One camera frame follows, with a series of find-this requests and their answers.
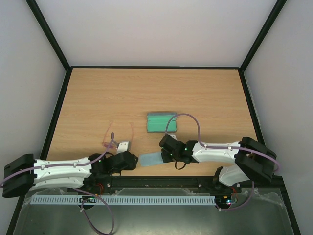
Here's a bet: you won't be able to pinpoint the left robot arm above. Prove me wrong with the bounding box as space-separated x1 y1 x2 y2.
0 151 138 198

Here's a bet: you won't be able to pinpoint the blue-grey glasses case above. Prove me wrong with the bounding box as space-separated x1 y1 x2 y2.
146 112 177 133

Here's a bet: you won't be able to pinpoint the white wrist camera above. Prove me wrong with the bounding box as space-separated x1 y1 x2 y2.
117 141 130 152
167 133 177 139

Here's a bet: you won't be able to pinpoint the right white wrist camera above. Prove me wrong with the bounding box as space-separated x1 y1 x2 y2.
167 133 177 139

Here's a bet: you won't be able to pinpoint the light blue slotted cable duct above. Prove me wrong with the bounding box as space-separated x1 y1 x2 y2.
30 195 216 206

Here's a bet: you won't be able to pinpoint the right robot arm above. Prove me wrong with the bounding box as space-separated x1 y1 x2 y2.
159 134 278 192

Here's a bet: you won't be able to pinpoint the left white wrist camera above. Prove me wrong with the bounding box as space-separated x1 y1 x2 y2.
117 141 130 152

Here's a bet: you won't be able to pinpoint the light blue cleaning cloth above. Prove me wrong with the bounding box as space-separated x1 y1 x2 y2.
139 152 163 167

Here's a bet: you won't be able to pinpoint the black aluminium frame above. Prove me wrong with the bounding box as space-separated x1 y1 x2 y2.
4 0 302 235

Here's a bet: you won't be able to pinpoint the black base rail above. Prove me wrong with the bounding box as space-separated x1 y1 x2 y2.
24 174 284 194

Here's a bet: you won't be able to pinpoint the pink sunglasses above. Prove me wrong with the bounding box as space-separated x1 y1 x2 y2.
101 120 134 151

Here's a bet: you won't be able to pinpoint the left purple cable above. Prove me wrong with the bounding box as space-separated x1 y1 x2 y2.
0 132 116 235

